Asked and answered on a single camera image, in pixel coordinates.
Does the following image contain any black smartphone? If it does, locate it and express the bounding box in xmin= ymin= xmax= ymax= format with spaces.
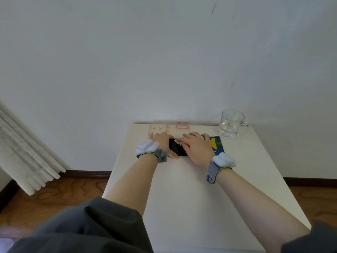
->
xmin=167 ymin=138 xmax=189 ymax=157

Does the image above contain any person's left forearm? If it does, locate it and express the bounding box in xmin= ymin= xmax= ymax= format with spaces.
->
xmin=105 ymin=153 xmax=158 ymax=217

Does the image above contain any dark grey shirt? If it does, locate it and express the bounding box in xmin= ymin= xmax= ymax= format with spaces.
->
xmin=8 ymin=196 xmax=337 ymax=253

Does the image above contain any white tracker grey wrist strap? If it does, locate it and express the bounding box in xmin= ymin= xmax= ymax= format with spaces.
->
xmin=206 ymin=152 xmax=237 ymax=184
xmin=135 ymin=139 xmax=168 ymax=163

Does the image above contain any clear phone case red print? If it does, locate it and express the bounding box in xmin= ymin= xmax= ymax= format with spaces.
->
xmin=148 ymin=121 xmax=191 ymax=139

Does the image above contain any glass mug with water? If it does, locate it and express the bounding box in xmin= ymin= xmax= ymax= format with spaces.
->
xmin=218 ymin=108 xmax=250 ymax=138

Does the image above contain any person's right hand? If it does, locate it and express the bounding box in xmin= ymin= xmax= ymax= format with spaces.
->
xmin=175 ymin=132 xmax=216 ymax=167

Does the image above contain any white curtain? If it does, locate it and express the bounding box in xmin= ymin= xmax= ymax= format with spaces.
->
xmin=0 ymin=101 xmax=67 ymax=196

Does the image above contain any blue card yellow star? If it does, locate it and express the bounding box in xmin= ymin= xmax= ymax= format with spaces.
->
xmin=203 ymin=136 xmax=225 ymax=156

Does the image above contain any person's left hand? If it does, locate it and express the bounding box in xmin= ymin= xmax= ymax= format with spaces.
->
xmin=148 ymin=131 xmax=179 ymax=160

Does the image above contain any person's right forearm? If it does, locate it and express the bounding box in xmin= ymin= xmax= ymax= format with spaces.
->
xmin=216 ymin=168 xmax=311 ymax=253

